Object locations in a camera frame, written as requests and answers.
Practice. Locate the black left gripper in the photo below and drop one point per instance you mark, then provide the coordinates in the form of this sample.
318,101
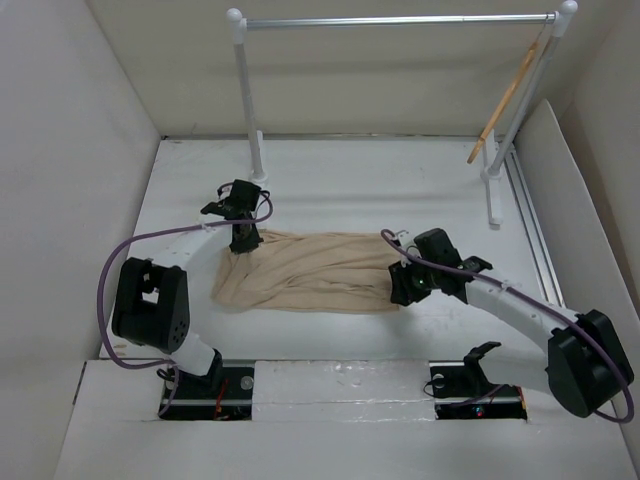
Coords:
249,244

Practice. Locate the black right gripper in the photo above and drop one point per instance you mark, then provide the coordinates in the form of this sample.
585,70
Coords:
402,292

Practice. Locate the beige trousers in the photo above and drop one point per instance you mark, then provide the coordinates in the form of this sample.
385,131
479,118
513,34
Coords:
319,272

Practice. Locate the wooden clothes hanger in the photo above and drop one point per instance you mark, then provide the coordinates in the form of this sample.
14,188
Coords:
505,100

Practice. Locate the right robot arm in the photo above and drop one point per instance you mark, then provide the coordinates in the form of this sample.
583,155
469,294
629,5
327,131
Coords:
582,364

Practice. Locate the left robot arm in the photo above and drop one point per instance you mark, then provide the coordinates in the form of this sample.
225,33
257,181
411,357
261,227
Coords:
152,303

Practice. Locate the white clothes rack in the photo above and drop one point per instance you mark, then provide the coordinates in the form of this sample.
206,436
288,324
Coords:
493,156

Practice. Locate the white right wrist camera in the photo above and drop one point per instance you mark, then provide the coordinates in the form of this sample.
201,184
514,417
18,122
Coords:
404,240

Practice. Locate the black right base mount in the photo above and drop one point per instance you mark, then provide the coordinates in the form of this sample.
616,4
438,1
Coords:
461,391

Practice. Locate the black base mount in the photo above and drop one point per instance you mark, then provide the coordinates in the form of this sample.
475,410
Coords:
195,399
461,391

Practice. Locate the aluminium rail right side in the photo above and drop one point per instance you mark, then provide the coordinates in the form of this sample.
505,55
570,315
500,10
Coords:
545,271

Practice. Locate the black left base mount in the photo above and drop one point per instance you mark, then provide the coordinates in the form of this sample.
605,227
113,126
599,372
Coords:
195,399

